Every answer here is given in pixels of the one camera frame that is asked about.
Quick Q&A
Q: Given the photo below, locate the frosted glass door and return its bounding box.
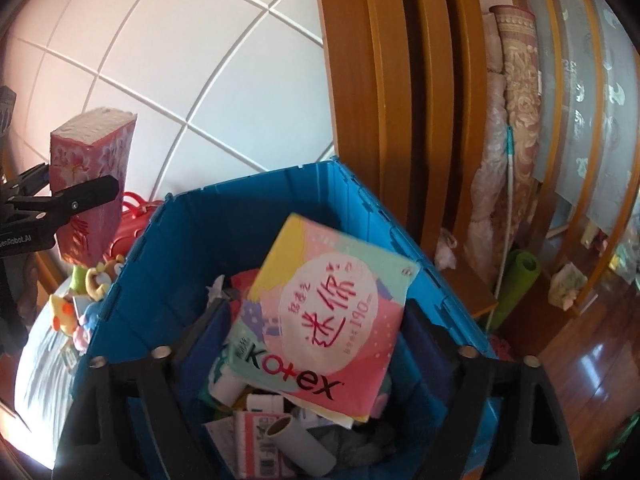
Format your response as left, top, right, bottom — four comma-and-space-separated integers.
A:
515, 0, 640, 241

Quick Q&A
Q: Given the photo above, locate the floral tissue box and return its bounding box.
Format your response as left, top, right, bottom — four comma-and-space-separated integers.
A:
547, 262, 589, 311

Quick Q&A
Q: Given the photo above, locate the grey cloth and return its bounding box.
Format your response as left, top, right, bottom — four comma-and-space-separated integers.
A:
305, 420, 401, 480

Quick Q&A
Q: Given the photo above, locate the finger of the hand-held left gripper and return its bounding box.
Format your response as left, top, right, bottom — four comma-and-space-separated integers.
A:
1, 162, 51, 196
11, 175, 121, 215

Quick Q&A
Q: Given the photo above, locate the yellow duck plush toy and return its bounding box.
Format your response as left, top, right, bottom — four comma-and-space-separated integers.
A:
49, 294, 84, 336

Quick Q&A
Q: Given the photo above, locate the small white bottle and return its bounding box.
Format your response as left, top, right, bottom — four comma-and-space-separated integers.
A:
245, 394, 286, 414

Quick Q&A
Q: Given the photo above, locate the grey cardboard tube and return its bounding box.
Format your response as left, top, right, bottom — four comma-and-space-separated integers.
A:
267, 415, 337, 478

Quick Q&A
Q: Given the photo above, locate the wooden door frame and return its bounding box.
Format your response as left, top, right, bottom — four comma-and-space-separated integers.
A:
310, 0, 501, 321

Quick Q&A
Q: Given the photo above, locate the rolled patterned carpet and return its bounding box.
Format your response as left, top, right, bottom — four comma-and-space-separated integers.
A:
489, 4, 547, 261

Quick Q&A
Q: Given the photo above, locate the white plastic bag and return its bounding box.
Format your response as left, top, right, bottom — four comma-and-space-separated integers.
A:
433, 229, 459, 269

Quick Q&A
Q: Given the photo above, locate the bubble wrap roll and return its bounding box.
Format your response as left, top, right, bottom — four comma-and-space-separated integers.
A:
469, 10, 512, 281

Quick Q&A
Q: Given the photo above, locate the pink sanitary pad packet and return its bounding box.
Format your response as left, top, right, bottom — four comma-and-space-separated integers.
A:
227, 212, 421, 423

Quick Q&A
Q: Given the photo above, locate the green yoga mat roll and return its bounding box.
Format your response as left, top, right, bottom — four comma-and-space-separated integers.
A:
492, 251, 542, 332

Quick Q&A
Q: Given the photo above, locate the pink printed box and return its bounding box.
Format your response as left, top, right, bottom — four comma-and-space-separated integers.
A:
233, 410, 301, 480

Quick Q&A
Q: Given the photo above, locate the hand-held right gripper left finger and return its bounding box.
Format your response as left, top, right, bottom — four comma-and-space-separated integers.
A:
52, 287, 241, 480

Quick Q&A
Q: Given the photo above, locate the blue plastic storage crate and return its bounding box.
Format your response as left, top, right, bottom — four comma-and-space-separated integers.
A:
82, 157, 506, 480

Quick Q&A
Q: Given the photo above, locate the pink floral tissue pack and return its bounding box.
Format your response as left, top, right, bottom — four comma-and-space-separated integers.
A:
49, 106, 138, 267

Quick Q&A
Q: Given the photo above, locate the red plastic basket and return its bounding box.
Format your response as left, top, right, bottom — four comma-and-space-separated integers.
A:
107, 191, 163, 266

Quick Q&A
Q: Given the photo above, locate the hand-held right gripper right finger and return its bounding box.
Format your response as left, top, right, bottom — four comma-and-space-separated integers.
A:
400, 297, 573, 480

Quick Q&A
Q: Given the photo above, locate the silver patterned table cloth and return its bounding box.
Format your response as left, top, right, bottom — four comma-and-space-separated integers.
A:
14, 280, 96, 472

